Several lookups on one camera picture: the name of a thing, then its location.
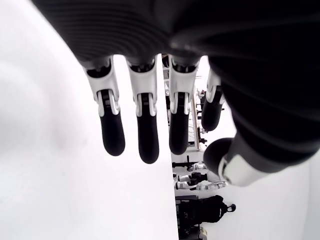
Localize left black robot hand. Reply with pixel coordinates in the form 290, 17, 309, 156
31, 0, 320, 188

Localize white framed panel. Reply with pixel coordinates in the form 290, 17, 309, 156
161, 53, 173, 112

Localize black equipment stand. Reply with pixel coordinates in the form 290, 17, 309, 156
193, 87, 210, 148

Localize pale beige board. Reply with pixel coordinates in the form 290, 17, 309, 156
190, 99, 201, 152

